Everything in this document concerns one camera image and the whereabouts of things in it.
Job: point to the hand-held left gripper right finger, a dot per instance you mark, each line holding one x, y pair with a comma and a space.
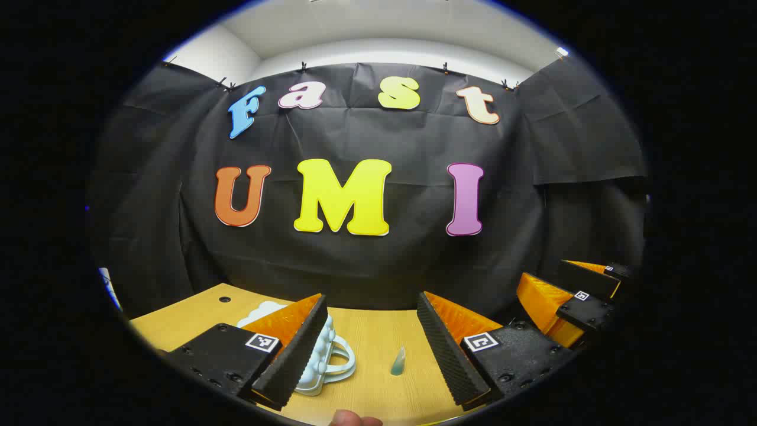
449, 355

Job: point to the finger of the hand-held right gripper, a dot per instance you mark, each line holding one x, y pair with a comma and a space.
585, 277
585, 313

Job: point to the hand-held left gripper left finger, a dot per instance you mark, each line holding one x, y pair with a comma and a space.
295, 355

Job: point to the blue skin care tube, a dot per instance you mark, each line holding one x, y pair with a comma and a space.
398, 364

